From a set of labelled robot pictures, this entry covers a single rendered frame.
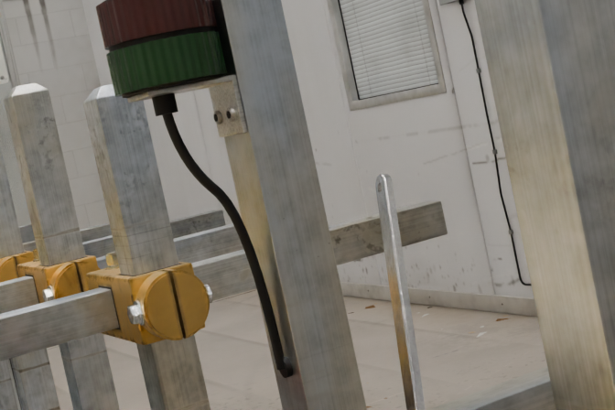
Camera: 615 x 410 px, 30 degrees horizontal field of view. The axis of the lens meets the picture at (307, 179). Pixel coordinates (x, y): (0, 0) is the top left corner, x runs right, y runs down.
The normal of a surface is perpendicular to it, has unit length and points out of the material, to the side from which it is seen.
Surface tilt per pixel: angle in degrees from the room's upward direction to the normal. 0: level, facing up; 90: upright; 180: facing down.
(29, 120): 90
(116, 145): 90
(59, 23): 90
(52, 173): 90
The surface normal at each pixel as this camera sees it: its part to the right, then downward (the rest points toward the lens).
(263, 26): 0.45, -0.04
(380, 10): -0.87, 0.21
